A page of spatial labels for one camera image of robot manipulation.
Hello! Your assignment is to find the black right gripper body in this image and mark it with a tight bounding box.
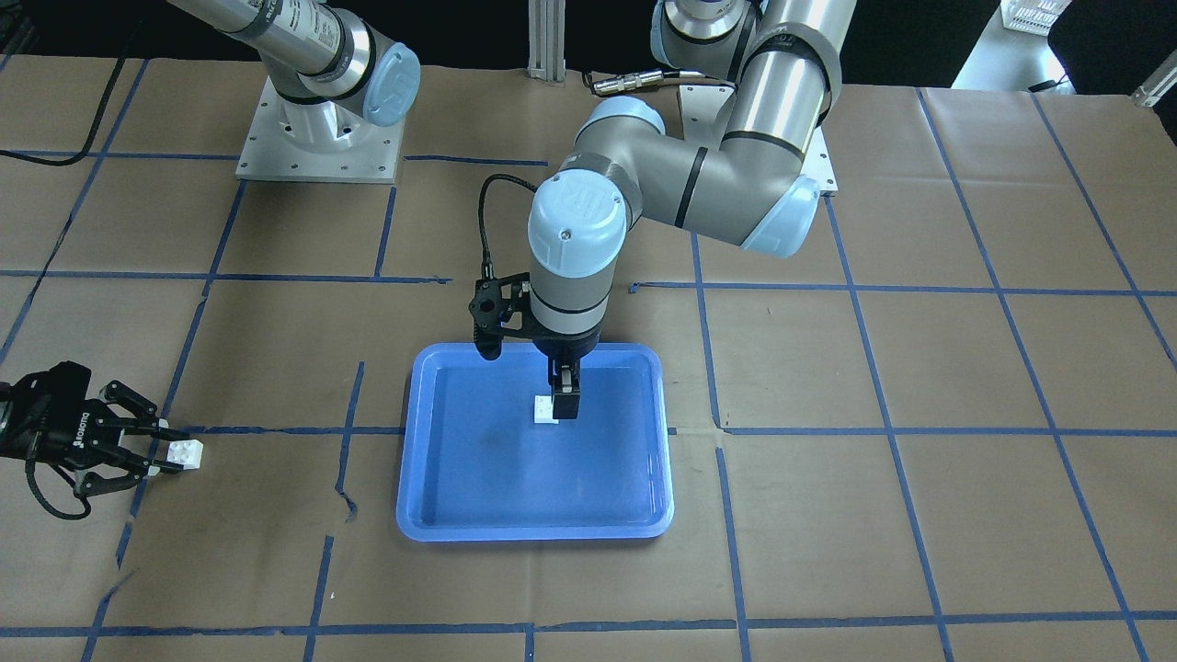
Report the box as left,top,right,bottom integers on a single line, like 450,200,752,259
1,363,105,471

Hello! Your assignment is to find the aluminium frame post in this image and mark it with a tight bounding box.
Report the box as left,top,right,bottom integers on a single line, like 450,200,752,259
526,0,566,86

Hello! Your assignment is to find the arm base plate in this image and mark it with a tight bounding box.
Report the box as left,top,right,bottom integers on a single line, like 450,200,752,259
235,79,406,185
678,82,839,196

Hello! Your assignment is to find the white block with studs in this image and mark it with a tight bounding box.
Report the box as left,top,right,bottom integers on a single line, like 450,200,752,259
166,439,202,471

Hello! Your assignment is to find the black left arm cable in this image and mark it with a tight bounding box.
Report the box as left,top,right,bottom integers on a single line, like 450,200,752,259
476,173,539,282

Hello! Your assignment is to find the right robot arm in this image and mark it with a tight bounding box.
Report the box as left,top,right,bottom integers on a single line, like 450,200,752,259
4,1,421,508

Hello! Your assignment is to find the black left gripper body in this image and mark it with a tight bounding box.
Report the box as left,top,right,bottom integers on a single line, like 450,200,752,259
533,335,600,368

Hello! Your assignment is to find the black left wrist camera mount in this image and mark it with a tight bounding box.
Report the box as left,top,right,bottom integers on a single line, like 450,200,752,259
468,272,543,360

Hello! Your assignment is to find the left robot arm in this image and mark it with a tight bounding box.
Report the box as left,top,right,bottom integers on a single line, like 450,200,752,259
527,1,856,421

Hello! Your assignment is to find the blue plastic tray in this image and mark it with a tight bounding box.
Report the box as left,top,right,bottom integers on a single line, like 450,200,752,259
395,343,674,543

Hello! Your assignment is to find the metal cable connector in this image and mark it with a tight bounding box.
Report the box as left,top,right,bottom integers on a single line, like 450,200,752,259
589,69,664,97

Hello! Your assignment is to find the white storage basket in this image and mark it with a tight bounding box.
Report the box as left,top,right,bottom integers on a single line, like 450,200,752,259
1000,0,1071,37

